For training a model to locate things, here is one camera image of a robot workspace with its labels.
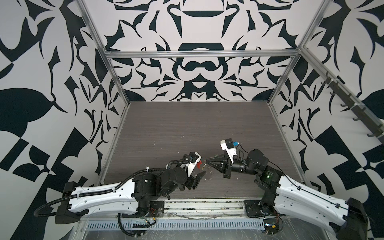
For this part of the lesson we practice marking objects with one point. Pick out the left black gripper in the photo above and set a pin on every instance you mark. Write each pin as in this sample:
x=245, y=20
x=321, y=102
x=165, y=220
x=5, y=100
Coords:
x=191, y=182

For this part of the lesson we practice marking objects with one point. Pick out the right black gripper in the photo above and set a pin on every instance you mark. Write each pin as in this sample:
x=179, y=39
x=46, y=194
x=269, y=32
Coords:
x=228, y=166

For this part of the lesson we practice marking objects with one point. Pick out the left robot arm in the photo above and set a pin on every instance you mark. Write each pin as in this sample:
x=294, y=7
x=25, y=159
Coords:
x=143, y=186

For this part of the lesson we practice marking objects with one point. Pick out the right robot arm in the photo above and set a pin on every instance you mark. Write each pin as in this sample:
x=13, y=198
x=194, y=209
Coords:
x=346, y=219

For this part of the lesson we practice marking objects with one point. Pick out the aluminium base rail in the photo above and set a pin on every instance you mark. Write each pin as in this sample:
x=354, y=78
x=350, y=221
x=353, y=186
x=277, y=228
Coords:
x=204, y=207

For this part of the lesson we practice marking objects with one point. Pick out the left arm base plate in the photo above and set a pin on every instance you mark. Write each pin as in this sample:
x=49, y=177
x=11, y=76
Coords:
x=150, y=209

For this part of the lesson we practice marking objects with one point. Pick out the white slotted cable duct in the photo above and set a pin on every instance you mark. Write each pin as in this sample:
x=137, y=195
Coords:
x=184, y=224

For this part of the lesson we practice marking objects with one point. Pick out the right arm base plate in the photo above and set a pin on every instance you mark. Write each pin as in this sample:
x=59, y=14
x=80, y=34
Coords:
x=254, y=209

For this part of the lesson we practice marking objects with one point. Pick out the black wall hook rail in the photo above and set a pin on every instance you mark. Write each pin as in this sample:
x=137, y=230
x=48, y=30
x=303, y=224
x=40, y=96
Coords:
x=351, y=102

